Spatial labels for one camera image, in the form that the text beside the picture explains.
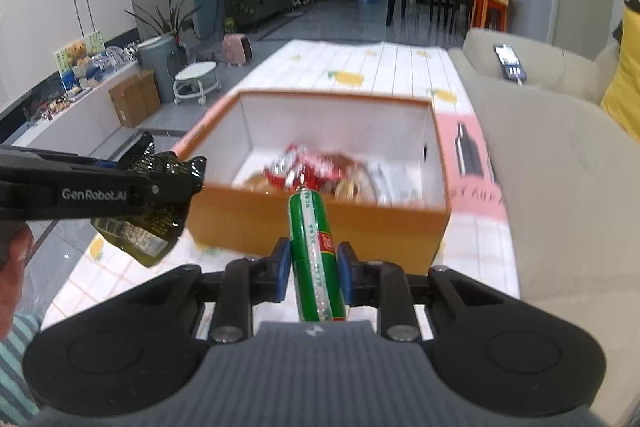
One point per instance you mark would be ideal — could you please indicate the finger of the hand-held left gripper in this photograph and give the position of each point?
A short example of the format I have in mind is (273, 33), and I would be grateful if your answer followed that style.
(107, 164)
(170, 194)

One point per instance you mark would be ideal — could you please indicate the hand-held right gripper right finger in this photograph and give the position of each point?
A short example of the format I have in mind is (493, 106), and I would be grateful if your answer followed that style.
(346, 277)

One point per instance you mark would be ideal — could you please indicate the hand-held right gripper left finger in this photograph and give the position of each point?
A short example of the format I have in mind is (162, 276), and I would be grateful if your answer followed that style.
(281, 272)

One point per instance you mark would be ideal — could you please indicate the green sausage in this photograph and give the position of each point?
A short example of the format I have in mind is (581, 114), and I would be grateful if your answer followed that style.
(312, 247)

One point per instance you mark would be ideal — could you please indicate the black snack packet yellow print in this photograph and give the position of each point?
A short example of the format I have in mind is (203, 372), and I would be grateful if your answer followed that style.
(150, 232)

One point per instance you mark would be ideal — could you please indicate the orange cardboard box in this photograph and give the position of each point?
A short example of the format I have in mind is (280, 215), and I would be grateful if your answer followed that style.
(350, 227)

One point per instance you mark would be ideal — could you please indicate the clear plastic snack packet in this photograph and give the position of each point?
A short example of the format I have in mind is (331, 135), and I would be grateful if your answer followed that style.
(384, 182)

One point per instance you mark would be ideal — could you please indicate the person's left hand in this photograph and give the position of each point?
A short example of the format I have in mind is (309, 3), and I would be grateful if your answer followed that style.
(10, 282)

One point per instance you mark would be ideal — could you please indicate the low white console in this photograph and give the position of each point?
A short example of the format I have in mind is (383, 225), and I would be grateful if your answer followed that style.
(75, 112)

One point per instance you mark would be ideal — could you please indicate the brown cardboard carton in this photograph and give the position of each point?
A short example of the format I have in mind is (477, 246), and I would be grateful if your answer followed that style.
(132, 99)

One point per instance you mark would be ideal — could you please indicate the gold foil packet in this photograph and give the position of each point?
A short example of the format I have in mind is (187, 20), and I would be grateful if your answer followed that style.
(257, 182)

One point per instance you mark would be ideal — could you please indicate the red snack packet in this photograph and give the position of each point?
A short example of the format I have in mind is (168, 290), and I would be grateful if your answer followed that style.
(300, 167)

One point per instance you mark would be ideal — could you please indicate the grey plant pot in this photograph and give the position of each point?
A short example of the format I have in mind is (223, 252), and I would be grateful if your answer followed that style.
(156, 67)

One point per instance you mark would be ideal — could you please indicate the brown teddy bear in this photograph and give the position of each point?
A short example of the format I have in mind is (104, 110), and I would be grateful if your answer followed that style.
(79, 53)

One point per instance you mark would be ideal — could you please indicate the white rolling stool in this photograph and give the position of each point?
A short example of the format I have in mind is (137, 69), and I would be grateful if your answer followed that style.
(197, 79)

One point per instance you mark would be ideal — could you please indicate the long-leaf potted plant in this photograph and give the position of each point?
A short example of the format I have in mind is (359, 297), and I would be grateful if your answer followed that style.
(167, 19)

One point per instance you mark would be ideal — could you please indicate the pink heater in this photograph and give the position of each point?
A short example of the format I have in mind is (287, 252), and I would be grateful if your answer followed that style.
(237, 49)

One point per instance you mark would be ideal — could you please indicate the person's striped clothing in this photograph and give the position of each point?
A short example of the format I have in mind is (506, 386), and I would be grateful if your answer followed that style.
(17, 372)

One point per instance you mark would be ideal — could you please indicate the printed checked tablecloth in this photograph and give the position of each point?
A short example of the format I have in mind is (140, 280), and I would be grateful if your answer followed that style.
(380, 67)

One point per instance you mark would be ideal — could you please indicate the beige sofa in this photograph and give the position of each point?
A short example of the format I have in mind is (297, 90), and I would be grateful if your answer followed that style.
(550, 182)

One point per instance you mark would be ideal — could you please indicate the black smartphone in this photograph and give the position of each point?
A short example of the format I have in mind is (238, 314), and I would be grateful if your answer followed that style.
(510, 63)

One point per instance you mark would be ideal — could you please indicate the orange stool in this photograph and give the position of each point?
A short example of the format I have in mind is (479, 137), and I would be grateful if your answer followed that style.
(492, 9)

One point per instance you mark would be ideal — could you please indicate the yellow pillow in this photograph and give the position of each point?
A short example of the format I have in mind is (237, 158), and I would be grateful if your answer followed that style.
(625, 92)

